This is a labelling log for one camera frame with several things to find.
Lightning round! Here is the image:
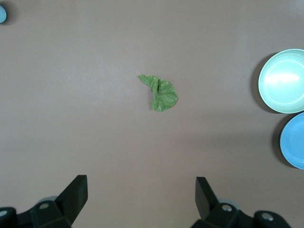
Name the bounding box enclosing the blue round plate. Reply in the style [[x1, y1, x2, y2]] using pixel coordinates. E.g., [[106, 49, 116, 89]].
[[279, 112, 304, 170]]

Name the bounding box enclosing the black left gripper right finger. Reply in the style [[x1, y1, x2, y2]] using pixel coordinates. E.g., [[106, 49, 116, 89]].
[[191, 176, 241, 228]]

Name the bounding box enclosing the green lettuce leaf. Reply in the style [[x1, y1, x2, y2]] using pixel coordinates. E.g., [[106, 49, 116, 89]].
[[138, 74, 179, 113]]

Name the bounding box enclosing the pale blue round object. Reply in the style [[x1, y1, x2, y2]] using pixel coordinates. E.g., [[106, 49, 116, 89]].
[[0, 5, 8, 24]]

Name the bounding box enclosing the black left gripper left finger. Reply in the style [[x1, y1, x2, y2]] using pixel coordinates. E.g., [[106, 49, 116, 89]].
[[30, 175, 88, 228]]

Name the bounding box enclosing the pale green round plate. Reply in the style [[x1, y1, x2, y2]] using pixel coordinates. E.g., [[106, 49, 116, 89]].
[[258, 48, 304, 114]]

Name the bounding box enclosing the brown table cover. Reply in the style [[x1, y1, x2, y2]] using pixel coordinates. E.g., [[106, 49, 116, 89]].
[[0, 0, 304, 228]]

